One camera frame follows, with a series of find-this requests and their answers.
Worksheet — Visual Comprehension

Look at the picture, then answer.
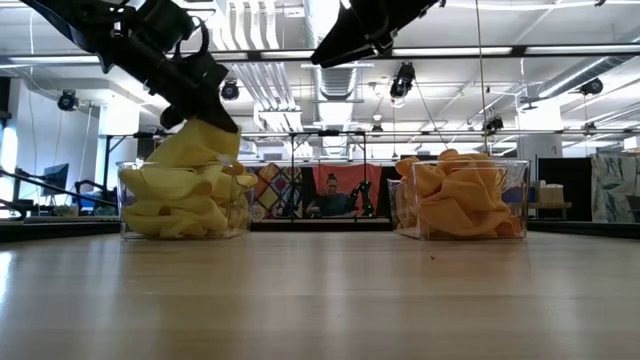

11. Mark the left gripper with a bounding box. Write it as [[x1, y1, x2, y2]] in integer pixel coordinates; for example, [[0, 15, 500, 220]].
[[107, 34, 240, 134]]

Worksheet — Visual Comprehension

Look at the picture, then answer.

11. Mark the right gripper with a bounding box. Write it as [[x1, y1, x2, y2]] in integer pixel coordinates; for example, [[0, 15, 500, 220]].
[[309, 0, 441, 69]]

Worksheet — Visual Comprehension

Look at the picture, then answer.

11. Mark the clear plastic basket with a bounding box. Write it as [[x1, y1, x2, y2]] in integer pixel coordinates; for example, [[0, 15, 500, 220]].
[[388, 158, 530, 241], [115, 159, 254, 240]]

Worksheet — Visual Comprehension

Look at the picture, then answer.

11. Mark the colourful patchwork quilt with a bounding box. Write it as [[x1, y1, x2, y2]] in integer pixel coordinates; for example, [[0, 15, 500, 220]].
[[251, 162, 307, 220]]

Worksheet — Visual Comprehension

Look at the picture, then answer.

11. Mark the thin hanging rod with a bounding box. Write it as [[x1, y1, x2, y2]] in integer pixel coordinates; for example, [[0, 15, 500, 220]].
[[473, 0, 490, 155]]

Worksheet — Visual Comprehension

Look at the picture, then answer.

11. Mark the red hanging cloth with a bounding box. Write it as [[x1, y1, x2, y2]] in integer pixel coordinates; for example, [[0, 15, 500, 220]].
[[312, 163, 384, 220]]

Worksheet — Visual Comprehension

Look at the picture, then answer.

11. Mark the black computer monitor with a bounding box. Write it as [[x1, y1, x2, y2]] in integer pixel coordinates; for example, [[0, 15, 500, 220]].
[[41, 162, 71, 197]]

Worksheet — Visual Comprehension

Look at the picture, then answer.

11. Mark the black overhead crossbar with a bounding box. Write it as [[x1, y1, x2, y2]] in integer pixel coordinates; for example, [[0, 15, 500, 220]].
[[0, 45, 640, 65]]

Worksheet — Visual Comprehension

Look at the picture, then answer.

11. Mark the black diagonal bar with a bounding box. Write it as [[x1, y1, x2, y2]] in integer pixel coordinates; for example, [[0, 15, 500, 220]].
[[0, 167, 120, 221]]

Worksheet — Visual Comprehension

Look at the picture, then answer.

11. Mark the person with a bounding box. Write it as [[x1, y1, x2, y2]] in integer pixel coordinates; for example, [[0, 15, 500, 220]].
[[305, 172, 362, 220]]

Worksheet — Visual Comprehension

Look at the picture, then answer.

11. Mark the cardboard box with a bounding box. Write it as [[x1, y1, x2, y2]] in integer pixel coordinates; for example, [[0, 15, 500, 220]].
[[537, 184, 566, 204]]

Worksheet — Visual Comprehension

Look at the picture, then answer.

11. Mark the black panel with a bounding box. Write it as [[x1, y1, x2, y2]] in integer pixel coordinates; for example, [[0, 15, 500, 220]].
[[537, 157, 595, 222]]

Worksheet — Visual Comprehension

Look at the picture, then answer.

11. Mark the blue white patterned cloth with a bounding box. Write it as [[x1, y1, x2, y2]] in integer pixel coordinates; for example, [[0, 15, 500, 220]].
[[591, 152, 640, 225]]

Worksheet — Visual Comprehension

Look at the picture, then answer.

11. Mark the black background frame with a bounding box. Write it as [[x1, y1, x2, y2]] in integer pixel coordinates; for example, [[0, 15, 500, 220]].
[[99, 129, 369, 221]]

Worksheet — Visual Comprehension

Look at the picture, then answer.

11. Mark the silver ventilation duct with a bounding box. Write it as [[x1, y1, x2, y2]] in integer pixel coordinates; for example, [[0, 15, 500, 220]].
[[519, 54, 640, 109]]

